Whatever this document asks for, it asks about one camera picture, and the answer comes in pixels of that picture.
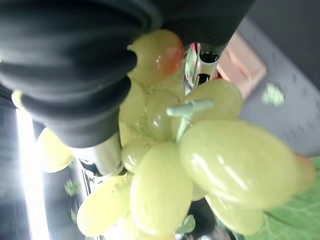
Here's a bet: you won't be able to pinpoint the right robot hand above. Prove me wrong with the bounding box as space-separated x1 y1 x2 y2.
0 0 256 240

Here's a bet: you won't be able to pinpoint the pink box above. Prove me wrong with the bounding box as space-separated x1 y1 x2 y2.
215 31 268 99

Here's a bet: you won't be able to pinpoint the green grape bunch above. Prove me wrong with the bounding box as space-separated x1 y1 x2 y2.
11 29 316 240

